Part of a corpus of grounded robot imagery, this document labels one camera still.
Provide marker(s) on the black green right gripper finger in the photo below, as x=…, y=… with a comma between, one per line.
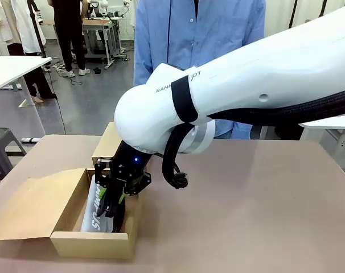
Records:
x=122, y=196
x=102, y=173

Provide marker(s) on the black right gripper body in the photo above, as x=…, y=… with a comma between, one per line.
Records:
x=132, y=167

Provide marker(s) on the cardboard box holding black item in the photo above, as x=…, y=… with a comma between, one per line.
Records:
x=104, y=142

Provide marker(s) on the grey fabric pencil case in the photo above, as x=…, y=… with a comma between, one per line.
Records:
x=94, y=216

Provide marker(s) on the person's right forearm blue sleeve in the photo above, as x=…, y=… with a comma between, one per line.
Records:
x=142, y=68

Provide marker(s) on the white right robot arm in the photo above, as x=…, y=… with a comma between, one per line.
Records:
x=246, y=74

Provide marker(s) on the large open cardboard box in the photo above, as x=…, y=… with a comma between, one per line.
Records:
x=27, y=204

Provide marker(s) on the white power strip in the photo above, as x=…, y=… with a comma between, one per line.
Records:
x=30, y=140

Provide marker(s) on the small black floor object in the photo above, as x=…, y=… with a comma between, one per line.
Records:
x=97, y=70

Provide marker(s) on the grey metal stool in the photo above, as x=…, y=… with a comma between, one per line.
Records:
x=4, y=139

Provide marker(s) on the white desk with round corner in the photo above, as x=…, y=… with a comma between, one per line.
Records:
x=7, y=68

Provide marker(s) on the person in blue shirt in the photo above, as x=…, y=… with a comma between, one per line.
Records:
x=189, y=34

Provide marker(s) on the background workbench with equipment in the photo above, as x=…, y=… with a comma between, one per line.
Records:
x=98, y=22

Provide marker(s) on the background person in black clothes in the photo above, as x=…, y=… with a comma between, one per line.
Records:
x=67, y=28

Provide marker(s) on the black tripod pole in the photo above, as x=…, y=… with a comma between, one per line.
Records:
x=37, y=31

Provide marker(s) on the background person in white coat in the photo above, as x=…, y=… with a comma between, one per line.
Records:
x=24, y=25

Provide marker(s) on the white desk with white legs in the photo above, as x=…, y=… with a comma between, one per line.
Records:
x=332, y=128

